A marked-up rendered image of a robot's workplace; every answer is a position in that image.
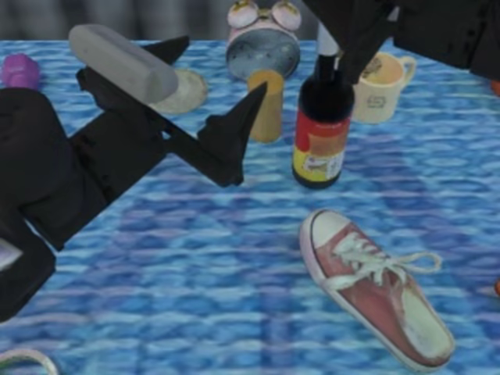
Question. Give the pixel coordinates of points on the red canvas sneaker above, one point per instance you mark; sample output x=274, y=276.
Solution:
x=375, y=297

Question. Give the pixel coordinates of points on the orange object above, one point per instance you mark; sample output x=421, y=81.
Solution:
x=497, y=289
x=496, y=88

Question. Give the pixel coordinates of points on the white round dish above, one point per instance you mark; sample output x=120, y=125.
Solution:
x=187, y=91

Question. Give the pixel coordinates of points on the grey oblong case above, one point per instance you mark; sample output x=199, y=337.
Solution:
x=117, y=58

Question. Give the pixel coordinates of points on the blue water-pattern tablecloth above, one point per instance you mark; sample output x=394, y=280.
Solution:
x=195, y=273

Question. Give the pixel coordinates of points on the cream ceramic mug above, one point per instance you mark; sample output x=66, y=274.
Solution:
x=377, y=93

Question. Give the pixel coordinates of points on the yellow plastic cup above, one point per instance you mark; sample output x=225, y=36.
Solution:
x=269, y=113

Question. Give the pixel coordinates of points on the purple plastic object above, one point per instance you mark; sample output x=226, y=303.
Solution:
x=19, y=72

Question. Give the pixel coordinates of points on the black bottle red yellow label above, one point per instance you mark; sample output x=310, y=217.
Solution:
x=322, y=129

